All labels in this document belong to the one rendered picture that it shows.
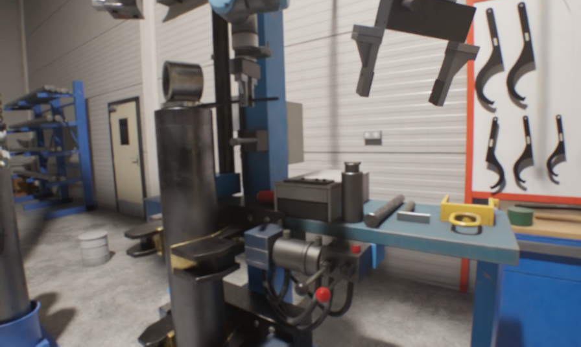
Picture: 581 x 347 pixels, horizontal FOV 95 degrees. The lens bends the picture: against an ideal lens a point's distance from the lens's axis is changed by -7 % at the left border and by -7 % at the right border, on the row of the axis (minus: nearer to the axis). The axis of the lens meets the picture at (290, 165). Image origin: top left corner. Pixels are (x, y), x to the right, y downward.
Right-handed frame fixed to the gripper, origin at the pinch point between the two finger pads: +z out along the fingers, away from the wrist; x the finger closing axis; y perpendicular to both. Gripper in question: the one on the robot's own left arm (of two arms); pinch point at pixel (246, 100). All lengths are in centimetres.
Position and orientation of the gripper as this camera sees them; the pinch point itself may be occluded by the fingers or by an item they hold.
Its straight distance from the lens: 102.9
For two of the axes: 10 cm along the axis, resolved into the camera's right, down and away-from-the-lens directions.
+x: -3.5, 1.1, -9.3
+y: -9.4, 0.0, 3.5
